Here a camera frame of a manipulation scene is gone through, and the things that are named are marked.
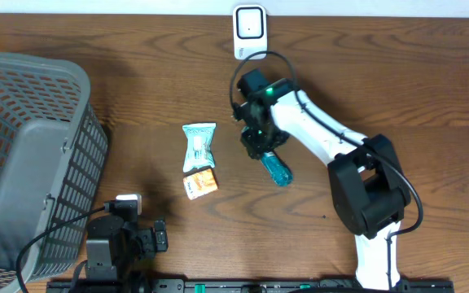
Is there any teal Listerine mouthwash bottle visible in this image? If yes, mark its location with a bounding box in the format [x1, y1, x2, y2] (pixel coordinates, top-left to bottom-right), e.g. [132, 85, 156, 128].
[261, 152, 293, 186]

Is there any mint green wipes pack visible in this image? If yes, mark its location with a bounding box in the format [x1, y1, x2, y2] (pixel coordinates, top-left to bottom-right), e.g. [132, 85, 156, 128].
[182, 122, 217, 173]

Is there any small orange packet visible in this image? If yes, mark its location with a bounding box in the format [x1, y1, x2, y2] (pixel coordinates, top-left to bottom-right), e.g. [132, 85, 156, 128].
[183, 168, 218, 200]

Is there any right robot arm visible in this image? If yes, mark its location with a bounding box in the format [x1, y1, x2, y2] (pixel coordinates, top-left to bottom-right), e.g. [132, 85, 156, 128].
[234, 69, 410, 290]

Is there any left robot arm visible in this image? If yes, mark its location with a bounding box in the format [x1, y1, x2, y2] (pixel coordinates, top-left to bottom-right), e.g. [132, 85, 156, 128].
[72, 215, 169, 293]

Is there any white barcode scanner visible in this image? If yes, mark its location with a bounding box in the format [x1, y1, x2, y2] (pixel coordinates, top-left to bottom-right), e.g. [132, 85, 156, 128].
[232, 4, 268, 60]

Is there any grey plastic basket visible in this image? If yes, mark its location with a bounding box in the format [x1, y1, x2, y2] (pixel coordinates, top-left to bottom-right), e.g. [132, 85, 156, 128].
[0, 53, 108, 292]

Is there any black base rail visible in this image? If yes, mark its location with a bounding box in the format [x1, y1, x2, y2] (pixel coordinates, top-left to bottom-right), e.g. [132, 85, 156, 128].
[46, 278, 456, 293]

